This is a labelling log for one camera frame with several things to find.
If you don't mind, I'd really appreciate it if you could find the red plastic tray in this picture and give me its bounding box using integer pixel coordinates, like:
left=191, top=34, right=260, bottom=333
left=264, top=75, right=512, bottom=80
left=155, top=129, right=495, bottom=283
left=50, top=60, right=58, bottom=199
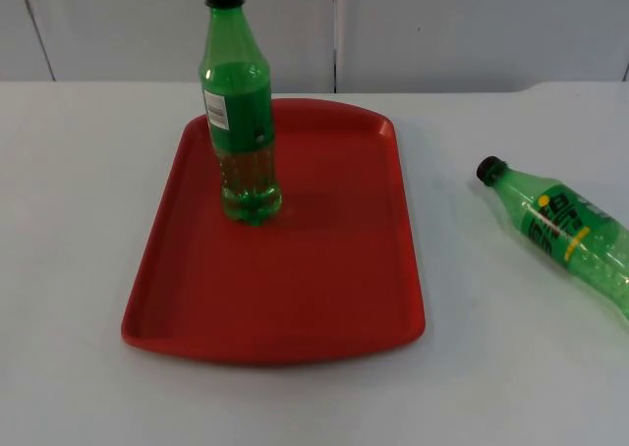
left=120, top=97, right=427, bottom=366

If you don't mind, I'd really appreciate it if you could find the green plastic bottle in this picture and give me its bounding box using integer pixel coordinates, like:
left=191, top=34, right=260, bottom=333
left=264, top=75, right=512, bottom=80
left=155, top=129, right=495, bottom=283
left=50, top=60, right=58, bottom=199
left=198, top=0, right=284, bottom=228
left=475, top=155, right=629, bottom=322

